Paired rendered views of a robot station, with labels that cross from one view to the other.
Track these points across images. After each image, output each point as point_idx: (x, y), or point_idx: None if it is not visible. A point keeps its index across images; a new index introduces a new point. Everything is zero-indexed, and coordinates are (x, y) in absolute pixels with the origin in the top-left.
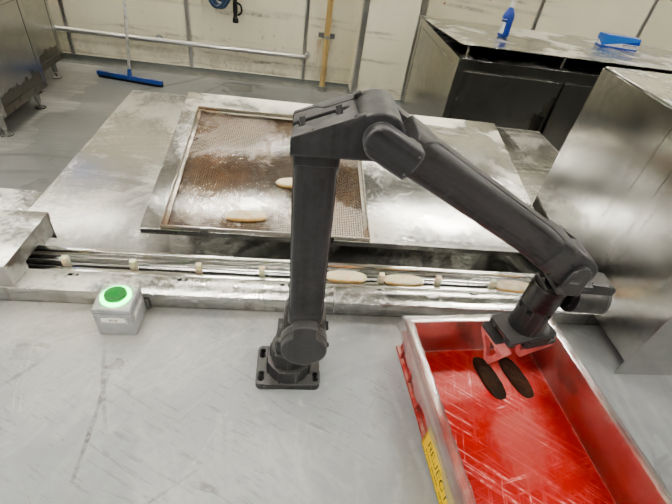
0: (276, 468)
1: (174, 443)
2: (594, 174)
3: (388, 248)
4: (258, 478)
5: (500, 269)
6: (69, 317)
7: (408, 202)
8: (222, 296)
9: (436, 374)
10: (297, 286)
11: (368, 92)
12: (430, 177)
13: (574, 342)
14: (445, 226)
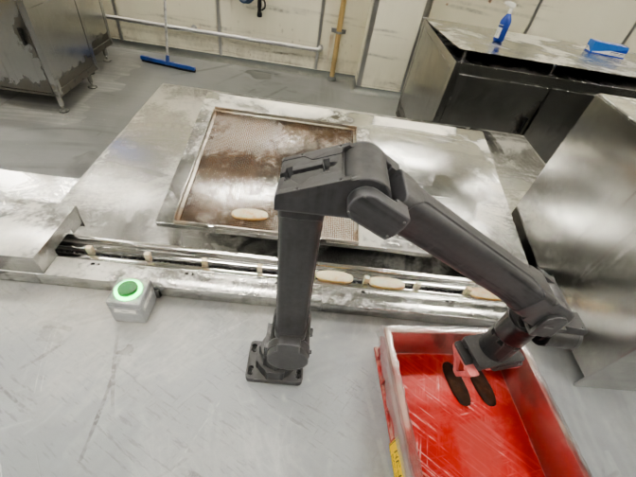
0: (256, 461)
1: (169, 431)
2: (574, 197)
3: None
4: (240, 469)
5: None
6: (90, 302)
7: None
8: (222, 291)
9: (408, 377)
10: (282, 309)
11: (358, 146)
12: (415, 233)
13: (538, 351)
14: None
